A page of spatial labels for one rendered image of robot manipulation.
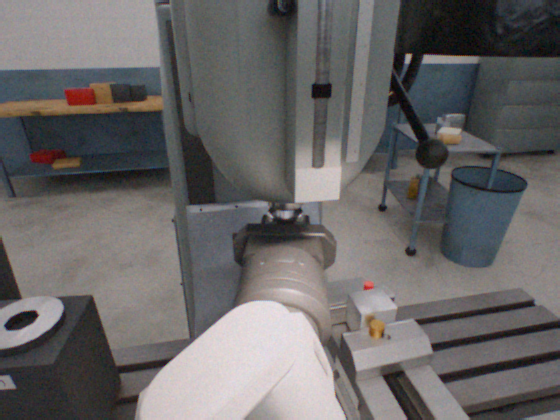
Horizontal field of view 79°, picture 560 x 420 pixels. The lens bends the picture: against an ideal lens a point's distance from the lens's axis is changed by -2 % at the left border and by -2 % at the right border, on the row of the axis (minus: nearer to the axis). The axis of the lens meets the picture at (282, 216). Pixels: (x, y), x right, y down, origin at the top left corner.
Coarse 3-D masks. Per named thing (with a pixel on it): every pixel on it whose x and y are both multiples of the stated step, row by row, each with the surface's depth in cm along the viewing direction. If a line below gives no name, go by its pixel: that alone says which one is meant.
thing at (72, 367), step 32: (0, 320) 41; (32, 320) 43; (64, 320) 43; (96, 320) 48; (0, 352) 38; (32, 352) 39; (64, 352) 40; (96, 352) 48; (0, 384) 38; (32, 384) 38; (64, 384) 39; (96, 384) 47; (0, 416) 40; (32, 416) 41; (64, 416) 42; (96, 416) 47
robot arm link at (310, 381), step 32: (256, 288) 28; (288, 288) 28; (320, 288) 30; (320, 320) 28; (320, 352) 26; (288, 384) 21; (320, 384) 23; (256, 416) 21; (288, 416) 21; (320, 416) 23
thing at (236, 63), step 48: (192, 0) 27; (240, 0) 25; (384, 0) 27; (192, 48) 29; (240, 48) 27; (384, 48) 29; (192, 96) 32; (240, 96) 28; (384, 96) 32; (240, 144) 30; (288, 192) 33
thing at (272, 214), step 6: (270, 210) 44; (276, 210) 44; (300, 210) 44; (270, 216) 43; (276, 216) 42; (282, 216) 42; (288, 216) 42; (294, 216) 42; (300, 216) 43; (276, 222) 42; (282, 222) 42; (288, 222) 42; (294, 222) 42
